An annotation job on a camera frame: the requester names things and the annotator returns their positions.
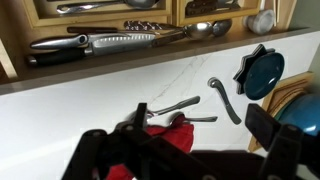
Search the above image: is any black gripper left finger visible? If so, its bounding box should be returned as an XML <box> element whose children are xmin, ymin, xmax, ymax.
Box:
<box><xmin>61</xmin><ymin>102</ymin><xmax>214</xmax><ymax>180</ymax></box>

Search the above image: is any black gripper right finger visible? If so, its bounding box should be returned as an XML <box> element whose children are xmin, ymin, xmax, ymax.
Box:
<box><xmin>244</xmin><ymin>102</ymin><xmax>320</xmax><ymax>180</ymax></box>

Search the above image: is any steel tablespoon flared handle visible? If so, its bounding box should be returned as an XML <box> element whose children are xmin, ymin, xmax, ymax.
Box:
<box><xmin>124</xmin><ymin>95</ymin><xmax>202</xmax><ymax>124</ymax></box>

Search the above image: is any light wooden drawer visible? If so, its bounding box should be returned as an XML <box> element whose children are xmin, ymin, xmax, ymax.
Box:
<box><xmin>0</xmin><ymin>0</ymin><xmax>299</xmax><ymax>83</ymax></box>

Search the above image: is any square wooden trivet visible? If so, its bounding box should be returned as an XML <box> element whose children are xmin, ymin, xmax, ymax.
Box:
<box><xmin>248</xmin><ymin>70</ymin><xmax>316</xmax><ymax>154</ymax></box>

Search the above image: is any curved steel utensil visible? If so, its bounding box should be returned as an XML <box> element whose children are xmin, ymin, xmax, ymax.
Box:
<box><xmin>206</xmin><ymin>76</ymin><xmax>243</xmax><ymax>126</ymax></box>

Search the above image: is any dark teal star dish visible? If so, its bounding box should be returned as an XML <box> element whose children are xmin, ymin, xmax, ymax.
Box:
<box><xmin>232</xmin><ymin>43</ymin><xmax>286</xmax><ymax>102</ymax></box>

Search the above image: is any red cloth potholder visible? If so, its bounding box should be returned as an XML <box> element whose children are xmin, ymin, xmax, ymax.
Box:
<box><xmin>105</xmin><ymin>114</ymin><xmax>195</xmax><ymax>180</ymax></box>

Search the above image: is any white round container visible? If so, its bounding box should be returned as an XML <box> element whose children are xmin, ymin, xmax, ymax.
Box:
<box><xmin>244</xmin><ymin>8</ymin><xmax>278</xmax><ymax>36</ymax></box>

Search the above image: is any twisted metal utensil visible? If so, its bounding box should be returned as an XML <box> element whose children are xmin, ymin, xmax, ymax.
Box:
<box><xmin>123</xmin><ymin>19</ymin><xmax>177</xmax><ymax>32</ymax></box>

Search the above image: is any straight handled steel spoon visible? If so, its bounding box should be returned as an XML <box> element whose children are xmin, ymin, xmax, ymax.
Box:
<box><xmin>169</xmin><ymin>112</ymin><xmax>219</xmax><ymax>128</ymax></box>

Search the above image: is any silver handled kitchen tool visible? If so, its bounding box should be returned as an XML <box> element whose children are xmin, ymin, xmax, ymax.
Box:
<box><xmin>29</xmin><ymin>33</ymin><xmax>90</xmax><ymax>52</ymax></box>

